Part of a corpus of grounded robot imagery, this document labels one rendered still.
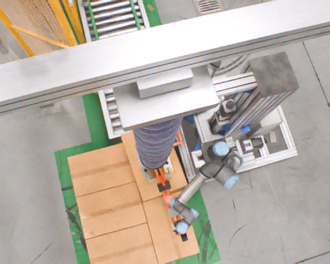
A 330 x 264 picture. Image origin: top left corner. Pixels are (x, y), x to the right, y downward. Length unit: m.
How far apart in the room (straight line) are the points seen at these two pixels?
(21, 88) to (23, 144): 3.30
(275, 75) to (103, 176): 1.96
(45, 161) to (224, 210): 2.09
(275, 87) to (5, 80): 1.53
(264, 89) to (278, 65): 0.18
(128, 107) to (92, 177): 2.39
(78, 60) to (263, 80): 1.36
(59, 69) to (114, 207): 2.53
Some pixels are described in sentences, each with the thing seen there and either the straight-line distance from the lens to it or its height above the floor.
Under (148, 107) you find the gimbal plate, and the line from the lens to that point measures 1.00.
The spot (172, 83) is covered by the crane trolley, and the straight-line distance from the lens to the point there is 0.94.
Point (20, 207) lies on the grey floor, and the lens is 4.11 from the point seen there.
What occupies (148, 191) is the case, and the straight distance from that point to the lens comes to 2.89.
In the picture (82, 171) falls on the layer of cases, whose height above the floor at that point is 0.54.
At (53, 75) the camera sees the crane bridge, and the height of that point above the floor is 3.05.
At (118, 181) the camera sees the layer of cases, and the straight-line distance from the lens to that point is 3.31.
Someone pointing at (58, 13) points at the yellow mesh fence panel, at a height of 1.69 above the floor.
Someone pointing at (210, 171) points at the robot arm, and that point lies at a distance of 2.27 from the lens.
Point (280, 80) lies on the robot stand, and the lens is 2.08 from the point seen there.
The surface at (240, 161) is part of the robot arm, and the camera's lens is 2.66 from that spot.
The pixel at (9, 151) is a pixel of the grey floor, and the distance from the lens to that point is 4.23.
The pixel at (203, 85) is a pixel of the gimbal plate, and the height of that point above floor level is 2.87.
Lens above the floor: 3.83
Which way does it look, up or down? 74 degrees down
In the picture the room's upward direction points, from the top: 6 degrees clockwise
